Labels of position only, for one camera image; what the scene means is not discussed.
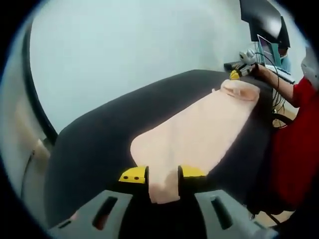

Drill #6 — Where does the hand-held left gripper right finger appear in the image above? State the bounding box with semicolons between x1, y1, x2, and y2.
177;164;279;239

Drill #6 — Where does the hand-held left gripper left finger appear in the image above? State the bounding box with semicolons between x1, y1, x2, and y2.
48;165;150;239

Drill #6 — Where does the pale pink towel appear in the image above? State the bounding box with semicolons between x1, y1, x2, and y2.
129;79;261;205

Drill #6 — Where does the open silver laptop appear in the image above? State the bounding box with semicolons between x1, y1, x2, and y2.
257;34;276;67

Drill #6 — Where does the small black monitor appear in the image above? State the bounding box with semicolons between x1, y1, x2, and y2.
250;22;260;42

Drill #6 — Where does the teal laptop stand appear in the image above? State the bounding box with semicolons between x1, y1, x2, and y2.
270;42;283;67

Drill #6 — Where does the large black monitor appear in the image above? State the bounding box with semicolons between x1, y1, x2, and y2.
239;0;283;40

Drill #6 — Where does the narrow black monitor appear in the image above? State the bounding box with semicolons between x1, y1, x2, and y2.
280;16;292;48

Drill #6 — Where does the grey worn chest device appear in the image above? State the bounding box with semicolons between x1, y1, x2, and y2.
300;46;319;91

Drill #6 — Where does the person in red shirt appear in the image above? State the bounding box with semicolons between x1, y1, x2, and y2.
270;76;319;215

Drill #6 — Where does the black cable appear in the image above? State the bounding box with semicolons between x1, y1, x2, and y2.
259;52;289;129

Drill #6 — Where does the black curved door frame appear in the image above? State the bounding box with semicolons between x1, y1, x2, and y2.
21;32;60;146

